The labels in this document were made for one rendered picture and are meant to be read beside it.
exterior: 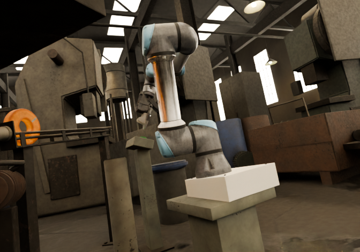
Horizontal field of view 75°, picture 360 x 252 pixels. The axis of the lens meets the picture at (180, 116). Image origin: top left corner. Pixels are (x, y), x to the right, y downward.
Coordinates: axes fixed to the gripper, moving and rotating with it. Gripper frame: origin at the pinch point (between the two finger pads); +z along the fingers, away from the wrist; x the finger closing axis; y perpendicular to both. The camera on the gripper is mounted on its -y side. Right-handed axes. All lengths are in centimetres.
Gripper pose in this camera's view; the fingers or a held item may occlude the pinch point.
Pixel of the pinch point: (145, 127)
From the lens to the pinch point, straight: 136.0
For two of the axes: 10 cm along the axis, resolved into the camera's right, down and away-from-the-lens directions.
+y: -9.1, -2.5, -3.4
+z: -1.5, 9.5, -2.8
